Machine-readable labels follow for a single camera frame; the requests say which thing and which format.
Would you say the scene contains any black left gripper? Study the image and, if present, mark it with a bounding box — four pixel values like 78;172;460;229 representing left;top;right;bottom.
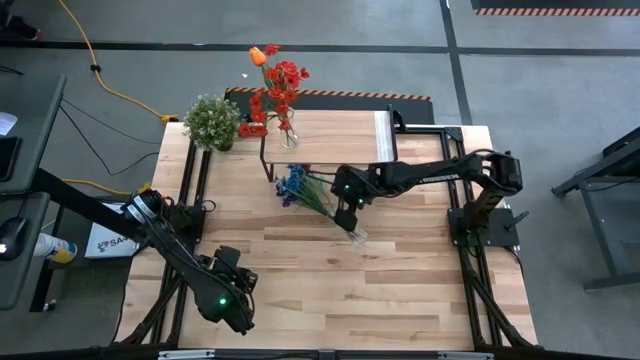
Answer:
198;243;260;301

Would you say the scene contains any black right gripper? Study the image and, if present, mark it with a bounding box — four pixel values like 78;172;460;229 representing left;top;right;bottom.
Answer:
329;163;382;233

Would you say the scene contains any blue artificial flower bunch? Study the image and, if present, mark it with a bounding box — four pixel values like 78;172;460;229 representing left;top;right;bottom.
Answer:
274;163;351;231

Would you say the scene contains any red artificial flower bunch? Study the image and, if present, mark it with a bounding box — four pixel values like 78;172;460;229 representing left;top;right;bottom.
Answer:
237;43;312;146

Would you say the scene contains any orange artificial tulip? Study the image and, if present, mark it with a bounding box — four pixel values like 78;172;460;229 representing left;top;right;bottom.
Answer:
248;45;274;91

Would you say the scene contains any white box with logo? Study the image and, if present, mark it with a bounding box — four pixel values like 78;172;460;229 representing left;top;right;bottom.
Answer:
83;201;142;260

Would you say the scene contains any black hazard-striped floor mat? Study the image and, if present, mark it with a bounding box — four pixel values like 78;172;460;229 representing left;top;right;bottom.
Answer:
223;85;435;126
470;0;640;17

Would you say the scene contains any potted green plant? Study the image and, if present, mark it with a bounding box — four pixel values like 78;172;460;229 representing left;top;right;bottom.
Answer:
182;93;247;153

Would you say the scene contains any black support beam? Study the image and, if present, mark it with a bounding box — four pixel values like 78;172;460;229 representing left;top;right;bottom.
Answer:
29;167;146;241

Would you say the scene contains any white and yellow spray can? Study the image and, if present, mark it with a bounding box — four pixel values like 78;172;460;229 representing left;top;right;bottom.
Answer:
33;232;79;265

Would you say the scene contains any black computer mouse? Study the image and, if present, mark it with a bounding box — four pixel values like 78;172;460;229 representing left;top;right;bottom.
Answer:
0;215;30;262

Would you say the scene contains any dark grey desk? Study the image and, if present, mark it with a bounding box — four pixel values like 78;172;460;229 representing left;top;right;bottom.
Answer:
0;74;69;311

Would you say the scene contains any black phone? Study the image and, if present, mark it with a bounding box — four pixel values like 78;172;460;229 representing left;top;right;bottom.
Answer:
0;135;23;183

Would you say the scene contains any black metal side table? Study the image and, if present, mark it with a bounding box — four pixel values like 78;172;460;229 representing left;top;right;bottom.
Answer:
551;127;640;292

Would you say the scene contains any white paper sheet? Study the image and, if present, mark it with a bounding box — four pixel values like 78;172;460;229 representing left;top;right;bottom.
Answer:
0;110;19;137

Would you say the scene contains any person's shoe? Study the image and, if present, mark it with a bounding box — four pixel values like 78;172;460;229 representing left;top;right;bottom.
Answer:
0;9;41;42

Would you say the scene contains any wooden shelf black metal frame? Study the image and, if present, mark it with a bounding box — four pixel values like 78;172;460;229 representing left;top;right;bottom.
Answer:
258;104;401;184

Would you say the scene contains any silver aluminium bracket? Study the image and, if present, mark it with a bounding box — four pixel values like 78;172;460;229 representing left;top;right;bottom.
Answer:
437;350;496;360
157;348;217;360

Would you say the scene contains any yellow floor cable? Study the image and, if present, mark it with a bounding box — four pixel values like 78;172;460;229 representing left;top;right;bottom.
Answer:
57;0;180;125
62;178;153;197

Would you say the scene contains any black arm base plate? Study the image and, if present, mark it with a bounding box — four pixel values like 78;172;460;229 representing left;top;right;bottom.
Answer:
447;207;531;250

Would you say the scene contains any black floor cable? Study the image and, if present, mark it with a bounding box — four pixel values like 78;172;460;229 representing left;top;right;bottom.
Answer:
58;97;162;177

